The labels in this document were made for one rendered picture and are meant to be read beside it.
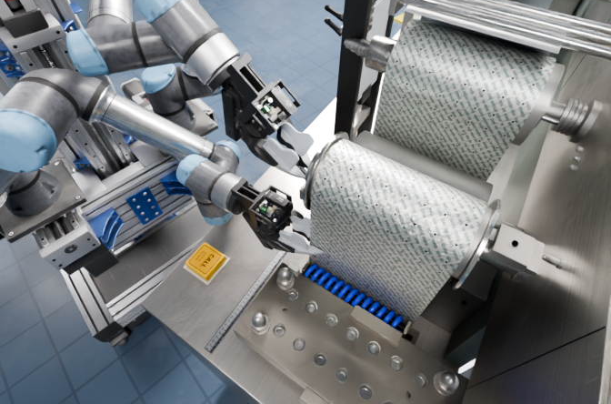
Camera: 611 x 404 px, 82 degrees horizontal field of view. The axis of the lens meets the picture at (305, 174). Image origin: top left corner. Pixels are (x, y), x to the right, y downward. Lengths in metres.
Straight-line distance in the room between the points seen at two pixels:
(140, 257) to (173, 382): 0.56
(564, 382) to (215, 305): 0.68
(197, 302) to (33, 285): 1.49
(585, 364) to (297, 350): 0.46
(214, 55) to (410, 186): 0.34
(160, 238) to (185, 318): 1.00
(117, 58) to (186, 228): 1.27
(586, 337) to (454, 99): 0.39
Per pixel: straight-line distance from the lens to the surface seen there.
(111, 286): 1.83
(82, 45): 0.69
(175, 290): 0.93
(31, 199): 1.31
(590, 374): 0.36
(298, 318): 0.72
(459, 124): 0.66
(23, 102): 0.82
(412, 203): 0.52
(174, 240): 1.83
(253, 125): 0.57
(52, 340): 2.11
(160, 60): 0.68
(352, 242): 0.61
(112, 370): 1.93
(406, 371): 0.72
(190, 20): 0.56
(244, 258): 0.92
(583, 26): 0.71
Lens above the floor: 1.72
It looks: 51 degrees down
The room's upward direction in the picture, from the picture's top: straight up
